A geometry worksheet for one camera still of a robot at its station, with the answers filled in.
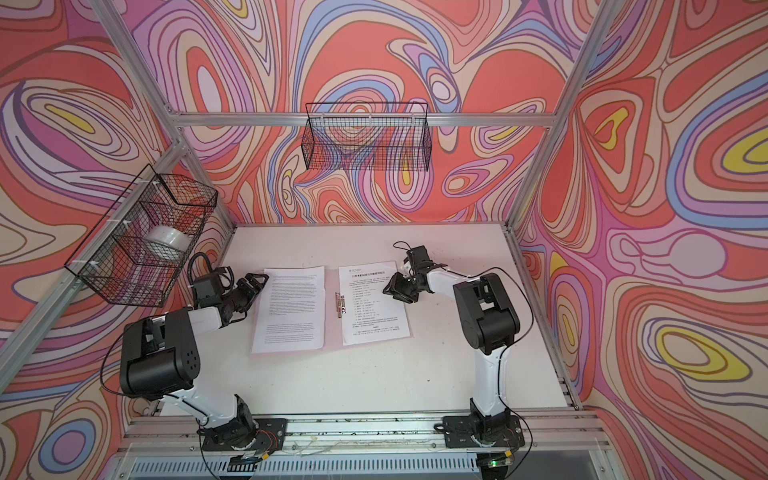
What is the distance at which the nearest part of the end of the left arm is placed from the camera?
75 centimetres

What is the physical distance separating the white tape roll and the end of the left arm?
3.0 inches

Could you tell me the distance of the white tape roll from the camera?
72 cm
